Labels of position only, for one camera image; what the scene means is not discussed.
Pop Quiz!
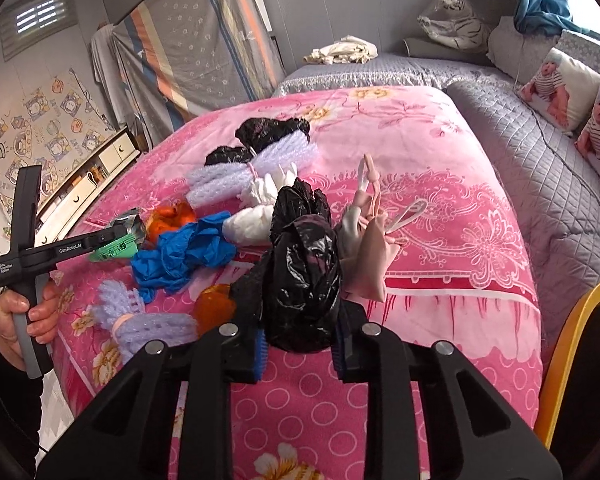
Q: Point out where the black bag with band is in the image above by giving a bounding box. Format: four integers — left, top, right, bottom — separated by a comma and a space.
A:
204, 117, 311, 169

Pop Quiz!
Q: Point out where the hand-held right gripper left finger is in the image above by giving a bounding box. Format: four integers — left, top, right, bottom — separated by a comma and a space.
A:
37, 323, 268, 480

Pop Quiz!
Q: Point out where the short purple foam net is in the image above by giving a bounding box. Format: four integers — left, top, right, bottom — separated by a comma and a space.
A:
96, 280, 199, 361

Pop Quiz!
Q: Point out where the cartoon wall mat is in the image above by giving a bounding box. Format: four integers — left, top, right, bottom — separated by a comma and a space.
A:
0, 67, 117, 208

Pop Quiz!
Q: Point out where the person's left forearm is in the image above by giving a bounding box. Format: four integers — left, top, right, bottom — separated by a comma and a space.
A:
0, 334, 46, 477

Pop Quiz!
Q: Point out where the cream crumpled cloth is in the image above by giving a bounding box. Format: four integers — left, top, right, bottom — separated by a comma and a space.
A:
303, 35, 379, 66

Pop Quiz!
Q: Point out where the small louvred window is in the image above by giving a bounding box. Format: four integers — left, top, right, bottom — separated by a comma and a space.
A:
0, 0, 77, 45

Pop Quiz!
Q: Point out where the white plastic bag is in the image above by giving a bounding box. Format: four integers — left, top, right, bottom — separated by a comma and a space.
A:
222, 205, 277, 247

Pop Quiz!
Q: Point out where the orange plastic bag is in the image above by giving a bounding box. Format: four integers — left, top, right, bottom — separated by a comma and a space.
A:
194, 282, 237, 335
144, 202, 199, 242

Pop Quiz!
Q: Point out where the pink drawstring pouch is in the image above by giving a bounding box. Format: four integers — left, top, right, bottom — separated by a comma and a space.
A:
336, 154, 429, 304

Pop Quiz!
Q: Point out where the glossy black plastic bag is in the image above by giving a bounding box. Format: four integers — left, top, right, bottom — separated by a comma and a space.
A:
231, 177, 344, 354

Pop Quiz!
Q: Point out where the grey patterned long cushion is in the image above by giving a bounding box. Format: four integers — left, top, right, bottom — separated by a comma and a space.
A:
559, 29, 600, 92

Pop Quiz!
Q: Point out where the tiger plush toy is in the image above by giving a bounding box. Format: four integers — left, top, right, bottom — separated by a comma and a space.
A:
417, 0, 492, 51

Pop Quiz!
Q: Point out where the striped grey sheet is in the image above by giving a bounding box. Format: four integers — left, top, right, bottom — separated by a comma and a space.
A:
111, 0, 287, 147

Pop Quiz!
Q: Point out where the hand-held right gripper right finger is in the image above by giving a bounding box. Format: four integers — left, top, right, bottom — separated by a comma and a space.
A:
332, 303, 564, 480

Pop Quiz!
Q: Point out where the green snack packet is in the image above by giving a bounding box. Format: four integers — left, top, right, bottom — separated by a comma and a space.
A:
87, 212, 149, 264

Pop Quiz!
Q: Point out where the white cabinet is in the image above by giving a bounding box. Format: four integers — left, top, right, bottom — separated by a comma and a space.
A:
35, 126, 144, 237

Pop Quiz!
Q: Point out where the pink floral blanket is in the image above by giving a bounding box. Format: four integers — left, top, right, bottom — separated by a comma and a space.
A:
50, 85, 543, 480

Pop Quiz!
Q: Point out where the person's left hand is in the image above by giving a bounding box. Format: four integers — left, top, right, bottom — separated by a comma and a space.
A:
0, 271, 64, 359

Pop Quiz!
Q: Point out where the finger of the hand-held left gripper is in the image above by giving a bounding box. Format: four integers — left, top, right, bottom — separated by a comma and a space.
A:
96, 223, 132, 252

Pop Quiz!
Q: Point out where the grey quilted bedspread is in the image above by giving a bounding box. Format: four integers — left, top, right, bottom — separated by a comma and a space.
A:
272, 52, 600, 306

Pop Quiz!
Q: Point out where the yellow rimmed bin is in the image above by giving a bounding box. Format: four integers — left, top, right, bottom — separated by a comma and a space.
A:
532, 279, 600, 447

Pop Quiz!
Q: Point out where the white hanging cloth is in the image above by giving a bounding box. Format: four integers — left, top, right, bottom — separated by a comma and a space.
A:
90, 24, 127, 128

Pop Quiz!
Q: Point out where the long purple foam net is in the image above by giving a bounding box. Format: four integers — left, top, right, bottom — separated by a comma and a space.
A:
186, 139, 319, 207

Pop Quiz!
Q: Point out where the blue plastic glove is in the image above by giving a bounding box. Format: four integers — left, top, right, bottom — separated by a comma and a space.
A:
130, 211, 237, 304

